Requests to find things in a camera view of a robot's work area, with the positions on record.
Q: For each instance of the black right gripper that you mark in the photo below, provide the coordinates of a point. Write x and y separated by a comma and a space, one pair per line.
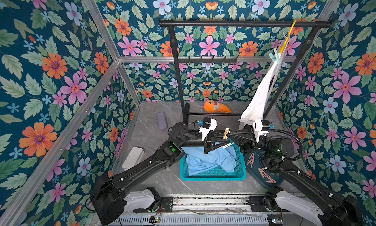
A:
249, 136

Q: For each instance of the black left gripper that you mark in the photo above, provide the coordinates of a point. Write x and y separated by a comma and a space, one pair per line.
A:
206, 144

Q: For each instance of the beige wooden clothespin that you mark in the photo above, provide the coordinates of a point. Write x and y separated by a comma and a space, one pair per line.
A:
226, 133

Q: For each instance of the light blue t-shirt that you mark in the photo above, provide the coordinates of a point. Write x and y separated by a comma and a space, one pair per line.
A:
198, 162

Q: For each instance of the white t-shirt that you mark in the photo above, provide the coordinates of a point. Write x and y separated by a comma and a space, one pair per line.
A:
255, 109

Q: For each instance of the light green clothespin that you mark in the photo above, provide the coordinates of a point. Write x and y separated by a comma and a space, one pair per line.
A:
275, 56

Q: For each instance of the yellow plastic hanger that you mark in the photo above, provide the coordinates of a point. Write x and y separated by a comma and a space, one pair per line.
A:
287, 39

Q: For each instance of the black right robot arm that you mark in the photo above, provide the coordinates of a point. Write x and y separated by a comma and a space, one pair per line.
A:
322, 206

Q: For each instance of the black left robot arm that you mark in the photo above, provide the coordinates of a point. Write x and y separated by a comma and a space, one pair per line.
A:
108, 194

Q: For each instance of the teal basket under shirt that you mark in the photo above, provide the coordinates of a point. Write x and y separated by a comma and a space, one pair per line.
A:
216, 174

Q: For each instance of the orange plush fish toy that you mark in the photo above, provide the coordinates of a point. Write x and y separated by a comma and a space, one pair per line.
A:
211, 106

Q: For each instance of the dark teal clothespin tray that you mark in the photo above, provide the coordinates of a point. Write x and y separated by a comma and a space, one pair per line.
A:
253, 167

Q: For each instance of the grey purple cylinder roller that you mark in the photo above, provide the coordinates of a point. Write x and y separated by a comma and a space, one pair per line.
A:
161, 119

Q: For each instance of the white box on table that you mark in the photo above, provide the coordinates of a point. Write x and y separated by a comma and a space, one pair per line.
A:
134, 157

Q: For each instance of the black clothes rack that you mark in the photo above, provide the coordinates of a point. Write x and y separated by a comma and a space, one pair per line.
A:
250, 41

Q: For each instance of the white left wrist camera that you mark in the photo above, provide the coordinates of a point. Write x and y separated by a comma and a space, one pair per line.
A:
208, 124

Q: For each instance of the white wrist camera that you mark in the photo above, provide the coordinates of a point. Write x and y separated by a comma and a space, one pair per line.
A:
208, 124
261, 127

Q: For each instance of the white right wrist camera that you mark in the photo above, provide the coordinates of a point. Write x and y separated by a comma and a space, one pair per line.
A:
261, 127

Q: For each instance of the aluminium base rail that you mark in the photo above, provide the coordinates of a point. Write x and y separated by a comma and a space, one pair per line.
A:
225, 210

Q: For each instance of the black wall hook rail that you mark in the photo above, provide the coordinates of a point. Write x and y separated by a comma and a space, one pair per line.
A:
208, 59

